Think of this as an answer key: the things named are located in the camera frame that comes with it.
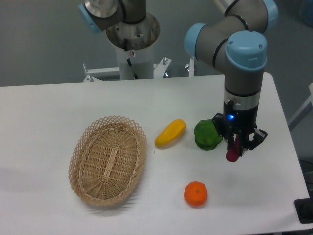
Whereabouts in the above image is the orange tangerine toy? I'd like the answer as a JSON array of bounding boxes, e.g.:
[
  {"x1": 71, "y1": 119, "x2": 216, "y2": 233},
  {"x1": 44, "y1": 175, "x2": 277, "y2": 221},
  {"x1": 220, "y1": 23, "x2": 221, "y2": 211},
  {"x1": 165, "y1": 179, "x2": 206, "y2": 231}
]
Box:
[{"x1": 184, "y1": 181, "x2": 208, "y2": 208}]

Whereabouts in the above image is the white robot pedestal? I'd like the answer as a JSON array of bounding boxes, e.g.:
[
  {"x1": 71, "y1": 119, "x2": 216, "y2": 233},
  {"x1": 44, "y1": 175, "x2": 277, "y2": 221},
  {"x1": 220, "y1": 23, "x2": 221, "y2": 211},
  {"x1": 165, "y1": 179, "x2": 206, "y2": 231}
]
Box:
[{"x1": 106, "y1": 13, "x2": 160, "y2": 68}]

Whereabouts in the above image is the yellow mango toy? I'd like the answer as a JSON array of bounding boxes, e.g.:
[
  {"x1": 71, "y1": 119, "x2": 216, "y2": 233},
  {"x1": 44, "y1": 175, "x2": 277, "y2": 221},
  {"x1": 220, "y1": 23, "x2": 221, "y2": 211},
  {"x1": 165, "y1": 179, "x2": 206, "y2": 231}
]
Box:
[{"x1": 154, "y1": 118, "x2": 186, "y2": 148}]

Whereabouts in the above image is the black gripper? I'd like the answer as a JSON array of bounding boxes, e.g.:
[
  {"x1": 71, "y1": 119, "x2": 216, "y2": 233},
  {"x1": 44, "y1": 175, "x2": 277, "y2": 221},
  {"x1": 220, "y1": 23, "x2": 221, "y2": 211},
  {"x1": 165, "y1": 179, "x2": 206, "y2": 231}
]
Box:
[{"x1": 212, "y1": 100, "x2": 268, "y2": 157}]

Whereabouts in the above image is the white metal base frame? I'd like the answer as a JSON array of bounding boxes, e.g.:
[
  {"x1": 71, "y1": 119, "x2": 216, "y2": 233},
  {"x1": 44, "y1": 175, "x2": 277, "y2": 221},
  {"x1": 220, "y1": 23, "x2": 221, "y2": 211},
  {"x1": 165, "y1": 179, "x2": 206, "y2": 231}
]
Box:
[{"x1": 82, "y1": 56, "x2": 196, "y2": 82}]

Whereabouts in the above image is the black device at table edge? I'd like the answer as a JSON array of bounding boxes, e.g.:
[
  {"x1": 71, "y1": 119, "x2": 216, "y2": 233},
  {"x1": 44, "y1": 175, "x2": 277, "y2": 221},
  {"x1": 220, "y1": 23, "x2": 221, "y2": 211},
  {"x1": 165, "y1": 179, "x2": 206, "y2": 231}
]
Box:
[{"x1": 294, "y1": 198, "x2": 313, "y2": 224}]

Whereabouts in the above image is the black cable on pedestal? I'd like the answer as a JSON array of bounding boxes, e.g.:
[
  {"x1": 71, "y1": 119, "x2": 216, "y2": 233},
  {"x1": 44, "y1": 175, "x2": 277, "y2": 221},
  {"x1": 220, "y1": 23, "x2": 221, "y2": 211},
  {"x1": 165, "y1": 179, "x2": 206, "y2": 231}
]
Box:
[{"x1": 123, "y1": 39, "x2": 140, "y2": 80}]

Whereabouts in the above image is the woven wicker basket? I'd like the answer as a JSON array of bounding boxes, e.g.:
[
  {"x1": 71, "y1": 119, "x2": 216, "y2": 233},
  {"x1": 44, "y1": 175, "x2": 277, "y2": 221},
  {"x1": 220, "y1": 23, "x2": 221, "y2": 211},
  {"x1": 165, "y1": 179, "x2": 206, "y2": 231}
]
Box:
[{"x1": 68, "y1": 116, "x2": 147, "y2": 206}]

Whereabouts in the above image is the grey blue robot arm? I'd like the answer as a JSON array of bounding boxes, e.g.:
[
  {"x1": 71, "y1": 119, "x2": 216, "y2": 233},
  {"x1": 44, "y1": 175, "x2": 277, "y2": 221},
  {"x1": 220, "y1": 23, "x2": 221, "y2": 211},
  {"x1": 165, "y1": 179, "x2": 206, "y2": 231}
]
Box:
[{"x1": 78, "y1": 0, "x2": 278, "y2": 162}]

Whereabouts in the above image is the purple sweet potato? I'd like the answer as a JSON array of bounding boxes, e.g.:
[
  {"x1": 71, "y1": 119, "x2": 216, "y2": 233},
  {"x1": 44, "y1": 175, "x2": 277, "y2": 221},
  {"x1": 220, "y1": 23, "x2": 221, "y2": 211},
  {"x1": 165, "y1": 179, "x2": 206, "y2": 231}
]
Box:
[{"x1": 226, "y1": 136, "x2": 241, "y2": 163}]

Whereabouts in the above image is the green bok choy toy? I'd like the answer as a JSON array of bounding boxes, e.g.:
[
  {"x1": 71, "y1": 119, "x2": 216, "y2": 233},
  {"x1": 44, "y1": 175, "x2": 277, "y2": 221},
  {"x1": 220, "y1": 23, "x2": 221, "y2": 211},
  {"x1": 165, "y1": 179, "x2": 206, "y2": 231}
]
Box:
[{"x1": 194, "y1": 119, "x2": 223, "y2": 151}]

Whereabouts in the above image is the white frame at right edge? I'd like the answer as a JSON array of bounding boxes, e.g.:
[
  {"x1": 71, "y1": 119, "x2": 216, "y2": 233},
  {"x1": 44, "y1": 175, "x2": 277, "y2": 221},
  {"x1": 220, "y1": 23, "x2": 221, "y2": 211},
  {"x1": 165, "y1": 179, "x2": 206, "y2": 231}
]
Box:
[{"x1": 288, "y1": 83, "x2": 313, "y2": 131}]

